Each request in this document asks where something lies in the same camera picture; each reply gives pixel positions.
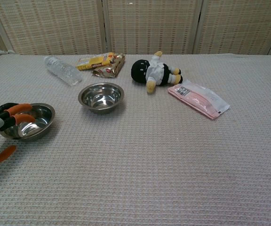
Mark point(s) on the yellow snack packet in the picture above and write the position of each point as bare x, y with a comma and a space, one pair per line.
93, 62

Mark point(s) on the gold brown snack packet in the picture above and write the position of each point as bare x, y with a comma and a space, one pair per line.
109, 69

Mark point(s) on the black white plush doll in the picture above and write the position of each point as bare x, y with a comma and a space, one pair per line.
141, 70

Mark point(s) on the clear plastic water bottle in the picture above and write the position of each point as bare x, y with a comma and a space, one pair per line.
62, 70

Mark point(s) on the light woven tablecloth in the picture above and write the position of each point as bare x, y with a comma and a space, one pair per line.
149, 164

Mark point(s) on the small metal bowl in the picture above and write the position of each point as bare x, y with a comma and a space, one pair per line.
100, 99
42, 117

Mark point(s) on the pink sealed packet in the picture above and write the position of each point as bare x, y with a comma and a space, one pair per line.
196, 99

